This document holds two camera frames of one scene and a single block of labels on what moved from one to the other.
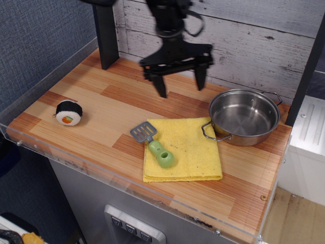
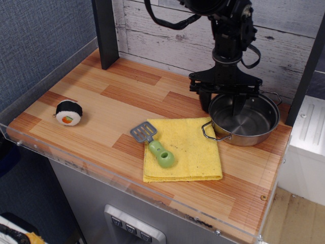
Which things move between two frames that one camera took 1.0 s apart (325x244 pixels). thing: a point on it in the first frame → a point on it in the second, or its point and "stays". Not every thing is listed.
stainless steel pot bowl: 247,116 stays
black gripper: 176,55 → 224,78
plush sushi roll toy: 68,112 stays
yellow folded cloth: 192,142 stays
